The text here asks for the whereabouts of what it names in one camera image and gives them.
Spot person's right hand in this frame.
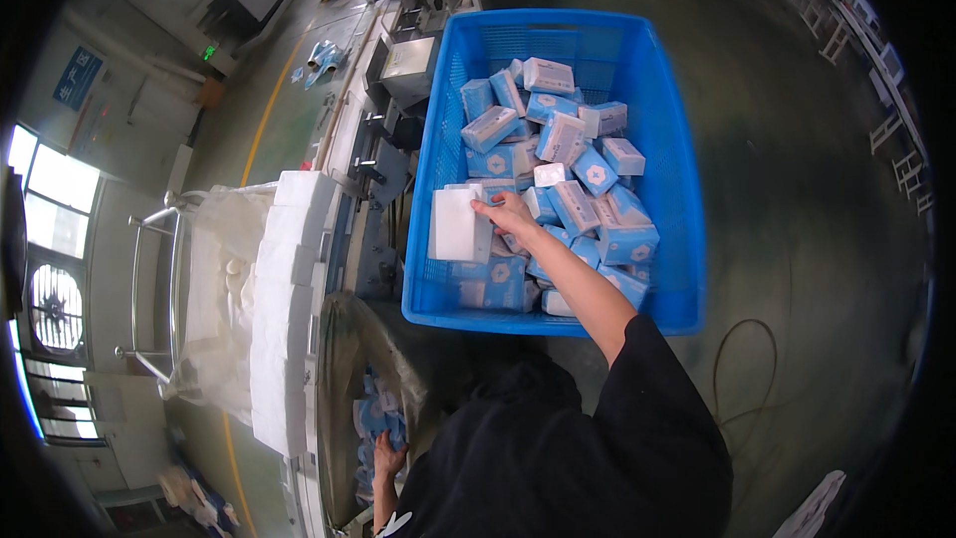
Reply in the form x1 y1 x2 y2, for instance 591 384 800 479
471 190 538 239

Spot person's left hand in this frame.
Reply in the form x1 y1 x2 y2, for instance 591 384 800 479
372 431 411 482

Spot large clear plastic bag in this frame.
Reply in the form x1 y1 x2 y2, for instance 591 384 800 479
316 290 432 533

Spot white tissue pack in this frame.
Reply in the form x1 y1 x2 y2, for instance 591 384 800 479
429 183 495 265

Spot heap of bagged blue packets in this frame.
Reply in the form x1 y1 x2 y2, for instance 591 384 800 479
351 368 409 505

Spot person's body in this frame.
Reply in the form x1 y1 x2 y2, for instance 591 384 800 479
377 314 734 538

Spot row of white tissue stacks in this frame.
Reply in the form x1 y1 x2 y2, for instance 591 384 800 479
248 169 339 459

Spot heap of white bags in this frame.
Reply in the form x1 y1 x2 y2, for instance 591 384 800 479
158 463 241 533

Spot white sack on cart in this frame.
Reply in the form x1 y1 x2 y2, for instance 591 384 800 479
174 182 279 428

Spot pile of blue tissue packets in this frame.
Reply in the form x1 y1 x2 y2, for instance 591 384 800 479
447 57 662 318

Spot packing machine conveyor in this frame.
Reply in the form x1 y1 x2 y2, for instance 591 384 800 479
312 0 488 301

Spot blue wrapper scraps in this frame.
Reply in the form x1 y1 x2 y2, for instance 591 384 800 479
290 39 347 91

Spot blue plastic crate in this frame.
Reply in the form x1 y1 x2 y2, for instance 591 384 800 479
401 8 708 338

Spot white sheet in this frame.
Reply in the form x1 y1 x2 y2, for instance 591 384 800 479
771 470 849 538

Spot row of white racks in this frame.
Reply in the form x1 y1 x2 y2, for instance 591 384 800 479
788 0 936 219

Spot metal cart frame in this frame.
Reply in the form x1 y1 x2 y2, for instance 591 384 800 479
114 190 197 402

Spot wall ventilation fan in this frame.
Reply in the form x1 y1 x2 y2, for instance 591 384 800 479
27 262 88 357

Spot black floor cable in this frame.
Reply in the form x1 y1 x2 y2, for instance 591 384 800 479
708 317 784 430

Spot blue wall sign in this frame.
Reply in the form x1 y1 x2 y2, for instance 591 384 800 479
51 45 105 112

